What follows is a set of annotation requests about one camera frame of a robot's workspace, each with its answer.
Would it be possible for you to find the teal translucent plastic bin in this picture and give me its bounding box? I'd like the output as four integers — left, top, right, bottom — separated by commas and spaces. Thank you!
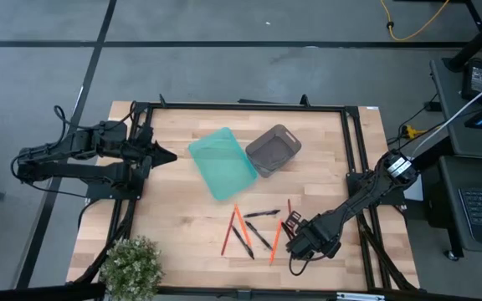
187, 126, 259, 202

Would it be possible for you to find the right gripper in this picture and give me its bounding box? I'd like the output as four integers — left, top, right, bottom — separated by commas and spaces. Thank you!
281, 210, 336, 246

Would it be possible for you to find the red-orange pencil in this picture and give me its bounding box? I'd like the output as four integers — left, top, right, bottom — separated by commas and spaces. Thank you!
220, 210, 237, 257

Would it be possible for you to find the black metal table frame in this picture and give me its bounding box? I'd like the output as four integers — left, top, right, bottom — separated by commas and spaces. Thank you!
110, 94, 392, 293

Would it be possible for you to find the white cable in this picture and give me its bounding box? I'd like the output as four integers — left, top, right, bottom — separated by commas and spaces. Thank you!
410, 73, 482, 159

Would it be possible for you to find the black stand leg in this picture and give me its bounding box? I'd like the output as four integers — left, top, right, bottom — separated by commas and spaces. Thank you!
441, 0, 482, 73

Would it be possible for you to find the grey desk with keyboard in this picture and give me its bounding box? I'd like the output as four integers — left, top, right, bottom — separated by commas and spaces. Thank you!
437, 155, 482, 256

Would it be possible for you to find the white label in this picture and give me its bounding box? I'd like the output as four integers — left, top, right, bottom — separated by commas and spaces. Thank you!
336, 292, 387, 301

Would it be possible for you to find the yellow plug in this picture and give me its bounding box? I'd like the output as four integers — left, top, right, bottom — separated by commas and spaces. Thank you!
403, 125, 428, 140

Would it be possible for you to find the black metal rail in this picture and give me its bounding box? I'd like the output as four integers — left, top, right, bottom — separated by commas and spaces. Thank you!
0, 282, 482, 301

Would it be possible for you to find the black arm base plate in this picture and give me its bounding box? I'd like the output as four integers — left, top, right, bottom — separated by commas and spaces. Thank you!
85, 183, 145, 201
346, 170, 408, 207

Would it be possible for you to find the black desk beam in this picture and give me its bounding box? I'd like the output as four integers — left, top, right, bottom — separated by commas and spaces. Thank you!
408, 135, 454, 171

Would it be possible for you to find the black pen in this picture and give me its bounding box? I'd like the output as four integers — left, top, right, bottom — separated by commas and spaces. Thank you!
230, 224, 256, 261
244, 220, 274, 252
243, 208, 282, 219

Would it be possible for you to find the orange pencil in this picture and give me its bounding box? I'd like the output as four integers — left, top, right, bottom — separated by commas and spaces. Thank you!
269, 218, 284, 267
233, 202, 253, 248

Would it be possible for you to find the black cable bundle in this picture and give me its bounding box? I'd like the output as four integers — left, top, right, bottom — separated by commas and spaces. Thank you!
357, 204, 418, 292
73, 199, 137, 285

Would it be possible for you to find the grey desk with screen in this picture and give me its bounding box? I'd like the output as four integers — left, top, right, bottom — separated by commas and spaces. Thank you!
428, 56, 482, 162

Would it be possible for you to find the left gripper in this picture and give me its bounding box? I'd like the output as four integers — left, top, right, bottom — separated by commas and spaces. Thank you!
130, 125, 178, 176

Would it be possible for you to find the grey plastic bin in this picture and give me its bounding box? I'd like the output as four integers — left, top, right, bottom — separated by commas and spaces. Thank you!
244, 124, 303, 179

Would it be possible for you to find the black power adapter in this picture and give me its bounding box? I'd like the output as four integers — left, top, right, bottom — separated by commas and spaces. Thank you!
461, 58, 482, 101

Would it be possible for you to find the white paper sheet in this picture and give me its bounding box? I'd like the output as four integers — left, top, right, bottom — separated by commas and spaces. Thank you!
403, 183, 424, 202

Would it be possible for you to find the yellow extension cable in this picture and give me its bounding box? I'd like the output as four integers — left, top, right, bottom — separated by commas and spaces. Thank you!
378, 0, 451, 43

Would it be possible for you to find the small green artificial plant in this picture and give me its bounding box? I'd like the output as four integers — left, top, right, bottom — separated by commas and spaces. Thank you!
98, 235, 166, 301

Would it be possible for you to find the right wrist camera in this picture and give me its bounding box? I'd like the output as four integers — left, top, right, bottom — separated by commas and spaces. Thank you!
286, 236, 321, 260

